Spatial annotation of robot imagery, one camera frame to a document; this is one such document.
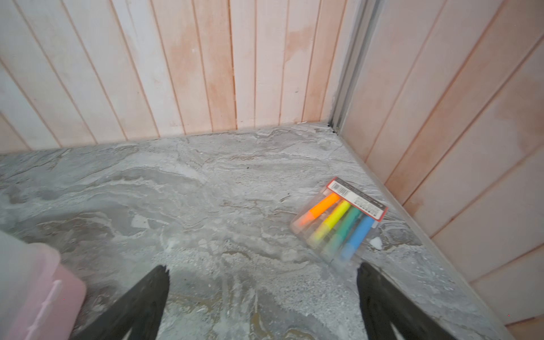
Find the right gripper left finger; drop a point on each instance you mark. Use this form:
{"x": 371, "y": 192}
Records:
{"x": 135, "y": 315}

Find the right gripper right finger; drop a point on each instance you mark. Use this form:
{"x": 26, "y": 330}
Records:
{"x": 385, "y": 309}

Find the pink plastic tool box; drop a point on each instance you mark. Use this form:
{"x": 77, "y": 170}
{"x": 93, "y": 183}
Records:
{"x": 40, "y": 298}

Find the pack of coloured highlighters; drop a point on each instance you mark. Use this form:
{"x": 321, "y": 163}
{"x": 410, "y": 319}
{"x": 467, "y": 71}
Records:
{"x": 336, "y": 223}

